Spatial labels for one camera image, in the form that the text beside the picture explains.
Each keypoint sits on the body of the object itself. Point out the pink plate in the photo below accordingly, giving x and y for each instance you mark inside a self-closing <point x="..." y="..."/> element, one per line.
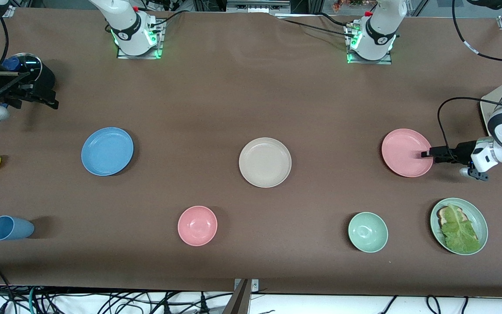
<point x="403" y="152"/>

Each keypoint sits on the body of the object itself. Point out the green lettuce leaf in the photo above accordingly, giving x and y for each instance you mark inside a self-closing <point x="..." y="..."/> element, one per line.
<point x="460" y="235"/>

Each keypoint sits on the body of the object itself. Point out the beige plate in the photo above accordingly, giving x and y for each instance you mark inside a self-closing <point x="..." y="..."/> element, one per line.
<point x="265" y="162"/>

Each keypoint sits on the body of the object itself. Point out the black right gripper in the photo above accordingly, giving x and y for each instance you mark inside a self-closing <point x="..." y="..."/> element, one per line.
<point x="42" y="78"/>

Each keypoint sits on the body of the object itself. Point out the blue plate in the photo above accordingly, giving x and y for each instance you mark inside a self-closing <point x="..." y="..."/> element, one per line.
<point x="107" y="151"/>

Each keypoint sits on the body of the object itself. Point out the green bowl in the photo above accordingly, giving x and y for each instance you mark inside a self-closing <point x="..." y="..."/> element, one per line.
<point x="368" y="232"/>

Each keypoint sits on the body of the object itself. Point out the brown table cover cloth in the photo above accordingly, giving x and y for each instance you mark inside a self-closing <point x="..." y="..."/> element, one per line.
<point x="233" y="87"/>

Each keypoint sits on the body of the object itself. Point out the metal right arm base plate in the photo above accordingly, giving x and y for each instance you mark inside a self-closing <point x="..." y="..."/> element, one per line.
<point x="122" y="55"/>

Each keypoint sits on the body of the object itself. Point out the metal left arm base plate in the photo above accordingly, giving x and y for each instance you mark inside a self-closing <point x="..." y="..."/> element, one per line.
<point x="386" y="61"/>

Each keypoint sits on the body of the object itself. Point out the toast bread slice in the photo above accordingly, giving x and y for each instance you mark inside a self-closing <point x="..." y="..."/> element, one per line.
<point x="442" y="213"/>

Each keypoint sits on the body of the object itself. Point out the orange red toy food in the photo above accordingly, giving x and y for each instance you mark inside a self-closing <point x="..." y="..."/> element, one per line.
<point x="342" y="4"/>

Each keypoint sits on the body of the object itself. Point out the pink bowl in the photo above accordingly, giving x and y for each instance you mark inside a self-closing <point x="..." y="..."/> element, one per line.
<point x="197" y="225"/>

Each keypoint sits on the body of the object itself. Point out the blue cup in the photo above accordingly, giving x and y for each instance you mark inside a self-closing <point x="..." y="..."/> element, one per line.
<point x="9" y="228"/>

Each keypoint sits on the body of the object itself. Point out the green plate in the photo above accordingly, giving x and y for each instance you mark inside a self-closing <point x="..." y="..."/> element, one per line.
<point x="477" y="213"/>

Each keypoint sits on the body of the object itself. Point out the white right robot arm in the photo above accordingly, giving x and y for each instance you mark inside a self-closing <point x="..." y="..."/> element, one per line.
<point x="124" y="30"/>

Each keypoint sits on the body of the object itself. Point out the dark brown support leg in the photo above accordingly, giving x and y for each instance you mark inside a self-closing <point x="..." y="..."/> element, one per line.
<point x="238" y="303"/>

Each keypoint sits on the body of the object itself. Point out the beige toaster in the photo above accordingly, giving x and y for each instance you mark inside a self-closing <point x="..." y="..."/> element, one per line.
<point x="488" y="109"/>

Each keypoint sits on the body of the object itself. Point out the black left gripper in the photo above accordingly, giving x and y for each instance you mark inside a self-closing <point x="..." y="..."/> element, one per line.
<point x="463" y="151"/>

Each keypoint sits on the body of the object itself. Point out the metal clamp bracket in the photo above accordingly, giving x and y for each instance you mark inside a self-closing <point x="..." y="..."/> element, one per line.
<point x="255" y="285"/>

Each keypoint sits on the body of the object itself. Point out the grey metal frame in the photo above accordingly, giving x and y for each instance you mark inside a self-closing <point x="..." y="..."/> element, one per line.
<point x="257" y="5"/>

